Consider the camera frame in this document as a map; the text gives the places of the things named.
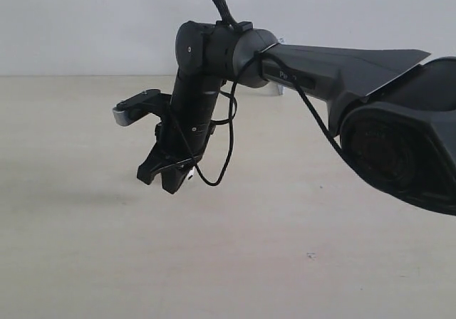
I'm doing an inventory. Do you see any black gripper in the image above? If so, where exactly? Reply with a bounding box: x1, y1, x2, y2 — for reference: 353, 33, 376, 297
136, 94, 216, 194

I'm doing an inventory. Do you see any black and white soccer ball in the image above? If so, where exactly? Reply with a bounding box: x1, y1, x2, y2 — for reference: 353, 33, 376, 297
187, 169, 195, 180

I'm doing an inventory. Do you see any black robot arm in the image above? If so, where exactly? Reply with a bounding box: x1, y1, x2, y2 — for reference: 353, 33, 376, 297
137, 21, 455, 216

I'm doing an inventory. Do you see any white miniature soccer goal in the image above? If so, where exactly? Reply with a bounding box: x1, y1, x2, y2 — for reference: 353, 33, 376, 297
262, 38, 285, 96

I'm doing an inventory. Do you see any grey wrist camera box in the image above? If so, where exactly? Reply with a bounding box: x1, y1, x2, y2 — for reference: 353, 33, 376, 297
113, 89, 167, 127

